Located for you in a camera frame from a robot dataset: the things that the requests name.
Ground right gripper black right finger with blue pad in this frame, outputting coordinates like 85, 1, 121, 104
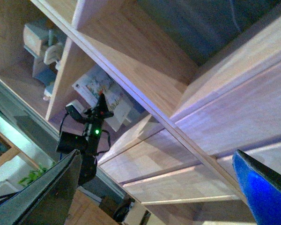
232, 150, 281, 225

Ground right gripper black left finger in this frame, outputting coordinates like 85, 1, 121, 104
0, 150, 82, 225

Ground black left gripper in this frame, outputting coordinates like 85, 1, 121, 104
82, 93, 114, 156

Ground white paperback book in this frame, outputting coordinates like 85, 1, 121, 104
72, 67, 138, 133

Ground green potted plant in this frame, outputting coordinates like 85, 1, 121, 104
18, 163, 55, 187

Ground light wooden bookshelf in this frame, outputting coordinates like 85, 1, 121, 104
0, 0, 281, 218

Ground white blue robot figurine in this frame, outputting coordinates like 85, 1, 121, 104
23, 18, 67, 101

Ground dark blue-grey curtain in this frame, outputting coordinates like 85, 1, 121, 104
137, 0, 280, 66

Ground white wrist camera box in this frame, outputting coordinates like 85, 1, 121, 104
65, 100, 86, 123

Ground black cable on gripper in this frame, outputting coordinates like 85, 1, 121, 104
95, 129, 111, 156

